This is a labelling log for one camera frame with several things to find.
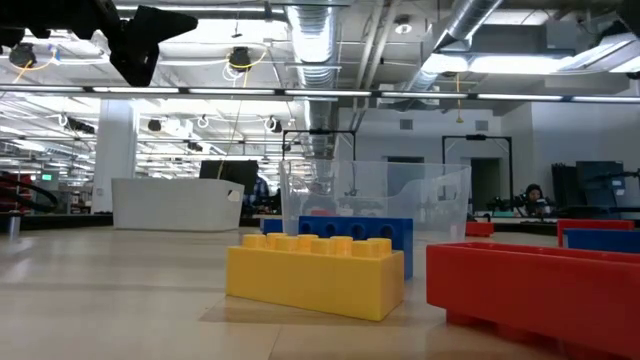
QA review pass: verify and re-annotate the black aluminium table frame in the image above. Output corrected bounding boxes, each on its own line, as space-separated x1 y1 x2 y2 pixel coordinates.
0 212 640 237

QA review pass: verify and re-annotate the white plastic bin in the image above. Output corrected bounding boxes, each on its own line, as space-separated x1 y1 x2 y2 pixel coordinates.
110 177 246 233

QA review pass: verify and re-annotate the white pillar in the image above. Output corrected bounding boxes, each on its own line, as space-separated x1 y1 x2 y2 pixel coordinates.
91 98 140 215

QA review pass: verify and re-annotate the silver post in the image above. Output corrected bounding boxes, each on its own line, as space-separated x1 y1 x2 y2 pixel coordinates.
6 210 23 241

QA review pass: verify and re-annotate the clear plastic bin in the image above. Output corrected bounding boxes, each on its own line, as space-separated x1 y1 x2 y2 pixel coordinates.
278 158 473 244

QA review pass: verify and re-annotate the black monitor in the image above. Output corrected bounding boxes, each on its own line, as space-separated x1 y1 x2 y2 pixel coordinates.
198 159 260 197

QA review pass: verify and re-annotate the person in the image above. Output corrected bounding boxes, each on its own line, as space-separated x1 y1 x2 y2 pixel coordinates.
243 175 272 214
514 183 554 217

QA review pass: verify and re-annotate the black ceiling cord reel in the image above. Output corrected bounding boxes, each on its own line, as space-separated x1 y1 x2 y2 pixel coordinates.
227 45 254 71
8 43 37 69

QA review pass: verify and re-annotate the long ceiling light strip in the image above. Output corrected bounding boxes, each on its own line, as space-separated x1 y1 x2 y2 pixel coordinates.
0 84 640 104

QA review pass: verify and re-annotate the black gantry frame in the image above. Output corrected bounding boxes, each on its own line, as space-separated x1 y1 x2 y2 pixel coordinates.
441 133 514 201

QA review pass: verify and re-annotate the wide ribbed silver duct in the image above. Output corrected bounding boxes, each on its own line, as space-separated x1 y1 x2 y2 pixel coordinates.
283 0 347 161

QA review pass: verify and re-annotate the yellow toy brick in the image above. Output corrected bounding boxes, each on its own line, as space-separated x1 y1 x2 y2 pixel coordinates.
224 232 405 323

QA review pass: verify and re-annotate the slanted silver duct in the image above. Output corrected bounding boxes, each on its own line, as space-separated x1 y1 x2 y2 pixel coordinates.
399 0 505 96

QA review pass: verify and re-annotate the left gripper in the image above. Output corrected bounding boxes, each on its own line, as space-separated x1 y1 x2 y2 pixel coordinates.
24 0 200 88

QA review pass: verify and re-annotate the black equipment cabinet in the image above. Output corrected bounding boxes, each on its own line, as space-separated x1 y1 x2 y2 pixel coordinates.
551 159 627 221

